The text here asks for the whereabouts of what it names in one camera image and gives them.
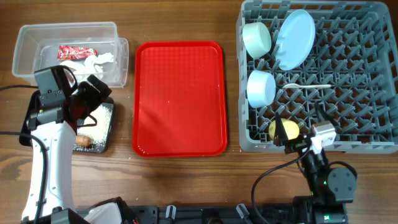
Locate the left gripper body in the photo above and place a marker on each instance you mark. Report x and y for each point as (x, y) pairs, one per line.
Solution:
(87, 98)

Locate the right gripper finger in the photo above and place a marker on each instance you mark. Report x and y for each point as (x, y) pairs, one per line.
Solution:
(280, 136)
(322, 115)

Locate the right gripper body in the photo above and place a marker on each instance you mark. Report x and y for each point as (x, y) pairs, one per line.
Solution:
(295, 145)

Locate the yellow plastic cup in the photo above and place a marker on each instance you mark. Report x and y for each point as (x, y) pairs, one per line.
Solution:
(291, 128)

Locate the white tissue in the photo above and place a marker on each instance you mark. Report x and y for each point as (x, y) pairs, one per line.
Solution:
(92, 65)

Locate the white rice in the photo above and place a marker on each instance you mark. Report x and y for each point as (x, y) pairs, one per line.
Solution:
(100, 132)

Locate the white plastic spoon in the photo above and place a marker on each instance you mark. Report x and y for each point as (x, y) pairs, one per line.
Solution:
(294, 85)

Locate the brown carrot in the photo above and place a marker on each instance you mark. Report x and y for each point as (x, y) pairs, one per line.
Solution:
(83, 141)

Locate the red snack wrapper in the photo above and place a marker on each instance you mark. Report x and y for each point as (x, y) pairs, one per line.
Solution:
(66, 52)

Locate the light blue bowl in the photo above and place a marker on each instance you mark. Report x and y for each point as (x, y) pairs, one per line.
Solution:
(261, 89)

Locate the large pale blue plate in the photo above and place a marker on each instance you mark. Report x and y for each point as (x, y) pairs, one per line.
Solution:
(295, 39)

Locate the mint green bowl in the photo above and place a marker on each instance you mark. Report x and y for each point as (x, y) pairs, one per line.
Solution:
(257, 39)

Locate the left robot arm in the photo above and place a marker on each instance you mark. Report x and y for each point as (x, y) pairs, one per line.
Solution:
(53, 128)

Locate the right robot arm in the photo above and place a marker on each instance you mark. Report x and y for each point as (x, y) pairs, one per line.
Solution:
(332, 184)

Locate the clear plastic waste bin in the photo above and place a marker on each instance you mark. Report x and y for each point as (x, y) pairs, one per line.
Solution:
(37, 48)

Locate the grey dishwasher rack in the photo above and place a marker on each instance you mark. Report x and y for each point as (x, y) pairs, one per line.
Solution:
(355, 51)

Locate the black plastic tray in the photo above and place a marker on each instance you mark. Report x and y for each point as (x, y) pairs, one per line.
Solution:
(34, 102)

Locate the red serving tray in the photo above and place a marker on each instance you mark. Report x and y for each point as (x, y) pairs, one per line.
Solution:
(179, 100)

